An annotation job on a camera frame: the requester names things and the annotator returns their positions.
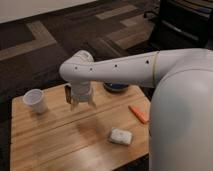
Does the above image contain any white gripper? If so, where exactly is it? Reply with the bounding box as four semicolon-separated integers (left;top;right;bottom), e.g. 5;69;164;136
70;82;96;111

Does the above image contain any white sponge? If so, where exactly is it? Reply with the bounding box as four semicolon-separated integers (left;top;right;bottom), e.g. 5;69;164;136
108;128;133;145

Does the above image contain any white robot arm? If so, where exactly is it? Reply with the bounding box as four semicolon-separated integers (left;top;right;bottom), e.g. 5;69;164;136
59;48;213;171

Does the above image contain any dark ceramic bowl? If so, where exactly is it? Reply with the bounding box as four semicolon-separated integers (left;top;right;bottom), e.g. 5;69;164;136
103;83;129;93

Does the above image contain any white plastic cup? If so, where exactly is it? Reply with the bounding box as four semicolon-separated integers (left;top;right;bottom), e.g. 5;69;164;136
23;89;47;114

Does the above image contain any orange carrot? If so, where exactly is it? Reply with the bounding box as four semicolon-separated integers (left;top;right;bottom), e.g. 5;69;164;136
128;105;149;124

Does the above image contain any black office chair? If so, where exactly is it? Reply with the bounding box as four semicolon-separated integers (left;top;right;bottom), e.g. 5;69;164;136
148;0;213;50

